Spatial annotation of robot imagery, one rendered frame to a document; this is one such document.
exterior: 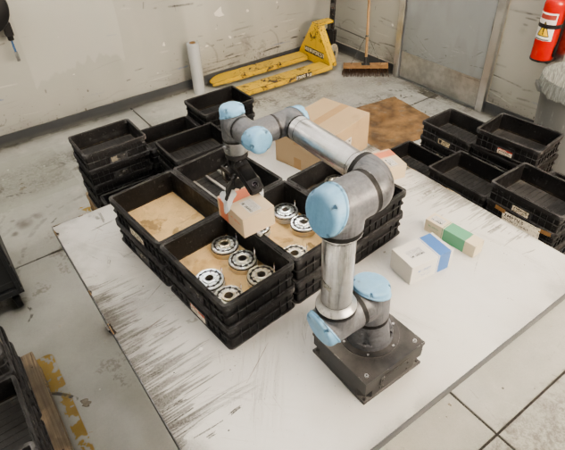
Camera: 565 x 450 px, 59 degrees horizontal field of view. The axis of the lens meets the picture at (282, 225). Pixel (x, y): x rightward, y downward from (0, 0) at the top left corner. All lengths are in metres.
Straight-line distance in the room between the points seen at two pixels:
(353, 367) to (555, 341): 1.55
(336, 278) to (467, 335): 0.70
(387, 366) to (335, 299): 0.34
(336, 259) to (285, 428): 0.58
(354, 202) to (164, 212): 1.17
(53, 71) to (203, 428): 3.70
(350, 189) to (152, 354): 0.97
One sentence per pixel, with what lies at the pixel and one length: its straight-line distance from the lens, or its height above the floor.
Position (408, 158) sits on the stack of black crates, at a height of 0.27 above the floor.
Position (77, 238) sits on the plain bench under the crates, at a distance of 2.34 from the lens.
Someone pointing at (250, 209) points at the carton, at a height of 1.12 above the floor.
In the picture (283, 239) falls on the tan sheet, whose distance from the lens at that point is 1.92.
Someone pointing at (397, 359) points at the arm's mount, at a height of 0.81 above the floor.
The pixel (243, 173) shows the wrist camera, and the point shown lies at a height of 1.25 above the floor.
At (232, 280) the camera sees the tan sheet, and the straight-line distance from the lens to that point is 1.78.
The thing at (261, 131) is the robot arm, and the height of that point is 1.43.
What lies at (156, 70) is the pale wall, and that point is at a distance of 5.07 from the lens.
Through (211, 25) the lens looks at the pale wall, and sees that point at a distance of 5.23.
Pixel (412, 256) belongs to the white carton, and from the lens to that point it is 1.95.
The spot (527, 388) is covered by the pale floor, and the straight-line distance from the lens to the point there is 2.68.
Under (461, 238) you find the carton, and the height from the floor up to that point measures 0.76.
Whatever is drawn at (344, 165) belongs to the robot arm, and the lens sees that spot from 1.27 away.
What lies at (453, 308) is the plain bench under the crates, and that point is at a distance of 1.92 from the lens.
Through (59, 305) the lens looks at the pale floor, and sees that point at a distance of 3.11.
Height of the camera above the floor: 2.09
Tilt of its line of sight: 39 degrees down
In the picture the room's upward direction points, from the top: 3 degrees counter-clockwise
